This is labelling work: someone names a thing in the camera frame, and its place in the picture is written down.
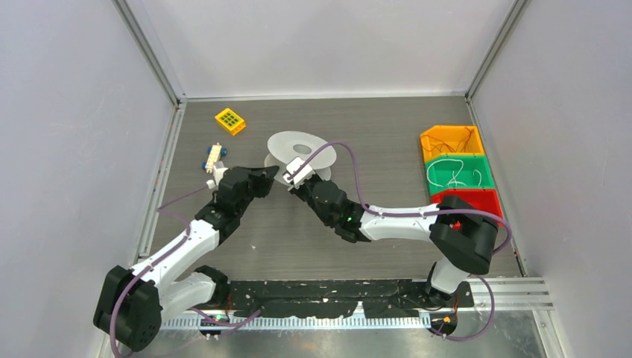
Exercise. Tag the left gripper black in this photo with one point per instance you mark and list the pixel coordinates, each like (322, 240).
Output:
(264, 177)

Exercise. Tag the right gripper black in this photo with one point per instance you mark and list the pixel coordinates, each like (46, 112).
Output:
(299, 190)

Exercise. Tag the translucent white spool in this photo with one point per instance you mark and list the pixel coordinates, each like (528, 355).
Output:
(284, 146)

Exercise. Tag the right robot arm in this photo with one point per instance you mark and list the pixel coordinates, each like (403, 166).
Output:
(465, 236)

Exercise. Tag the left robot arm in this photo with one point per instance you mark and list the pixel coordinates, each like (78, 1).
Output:
(135, 301)

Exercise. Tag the white toy car blue wheels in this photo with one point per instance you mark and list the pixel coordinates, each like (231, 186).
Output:
(214, 154)

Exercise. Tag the yellow block green studs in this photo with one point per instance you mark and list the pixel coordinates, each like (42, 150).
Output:
(230, 121)

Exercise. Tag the green bin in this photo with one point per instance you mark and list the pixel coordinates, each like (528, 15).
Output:
(458, 172)

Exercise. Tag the orange bin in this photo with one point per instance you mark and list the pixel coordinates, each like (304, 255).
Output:
(461, 140)

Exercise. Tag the red bin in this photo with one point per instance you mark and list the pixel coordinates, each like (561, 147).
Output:
(481, 199)

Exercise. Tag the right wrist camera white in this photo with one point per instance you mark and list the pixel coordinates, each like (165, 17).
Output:
(297, 172)

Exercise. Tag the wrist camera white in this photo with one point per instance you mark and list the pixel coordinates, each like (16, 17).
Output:
(297, 172)
(217, 176)

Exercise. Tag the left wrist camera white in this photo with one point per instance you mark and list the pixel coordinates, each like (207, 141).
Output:
(217, 176)

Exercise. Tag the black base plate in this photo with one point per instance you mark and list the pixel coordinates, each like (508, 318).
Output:
(394, 298)

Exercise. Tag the aluminium rail front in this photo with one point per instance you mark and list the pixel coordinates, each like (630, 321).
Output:
(502, 295)

